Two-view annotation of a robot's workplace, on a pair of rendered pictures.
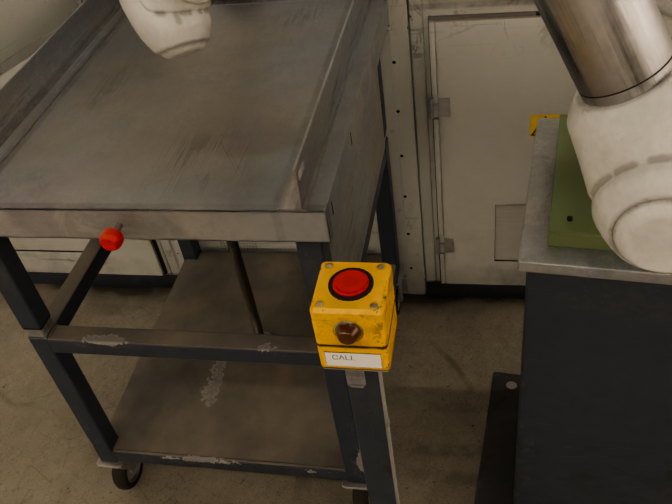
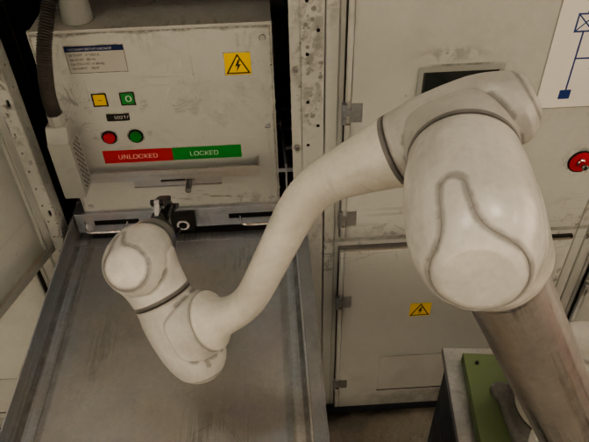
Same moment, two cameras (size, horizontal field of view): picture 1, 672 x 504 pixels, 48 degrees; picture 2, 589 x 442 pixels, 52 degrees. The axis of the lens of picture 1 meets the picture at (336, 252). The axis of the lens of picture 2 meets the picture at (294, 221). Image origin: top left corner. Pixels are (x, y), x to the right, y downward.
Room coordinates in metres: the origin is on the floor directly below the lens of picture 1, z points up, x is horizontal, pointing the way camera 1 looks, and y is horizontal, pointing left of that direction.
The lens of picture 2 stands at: (0.36, 0.20, 1.90)
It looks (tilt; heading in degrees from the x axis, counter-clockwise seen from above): 41 degrees down; 342
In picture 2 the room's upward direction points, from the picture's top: 2 degrees counter-clockwise
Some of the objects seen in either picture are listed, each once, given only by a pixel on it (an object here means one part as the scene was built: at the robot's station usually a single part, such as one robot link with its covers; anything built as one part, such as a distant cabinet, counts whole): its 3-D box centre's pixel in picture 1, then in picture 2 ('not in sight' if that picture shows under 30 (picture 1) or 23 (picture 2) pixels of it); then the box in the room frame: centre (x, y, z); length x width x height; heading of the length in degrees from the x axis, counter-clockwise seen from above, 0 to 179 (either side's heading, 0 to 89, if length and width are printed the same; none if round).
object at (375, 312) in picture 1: (355, 315); not in sight; (0.58, -0.01, 0.85); 0.08 x 0.08 x 0.10; 74
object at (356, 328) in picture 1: (347, 335); not in sight; (0.54, 0.00, 0.87); 0.03 x 0.01 x 0.03; 74
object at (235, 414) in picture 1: (235, 251); not in sight; (1.20, 0.21, 0.46); 0.64 x 0.58 x 0.66; 164
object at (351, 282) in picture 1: (351, 285); not in sight; (0.58, -0.01, 0.90); 0.04 x 0.04 x 0.02
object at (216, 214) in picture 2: not in sight; (184, 211); (1.58, 0.10, 0.89); 0.54 x 0.05 x 0.06; 74
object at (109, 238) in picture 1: (114, 235); not in sight; (0.85, 0.31, 0.82); 0.04 x 0.03 x 0.03; 164
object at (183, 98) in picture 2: not in sight; (168, 131); (1.56, 0.10, 1.15); 0.48 x 0.01 x 0.48; 74
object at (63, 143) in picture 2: not in sight; (69, 156); (1.56, 0.32, 1.14); 0.08 x 0.05 x 0.17; 164
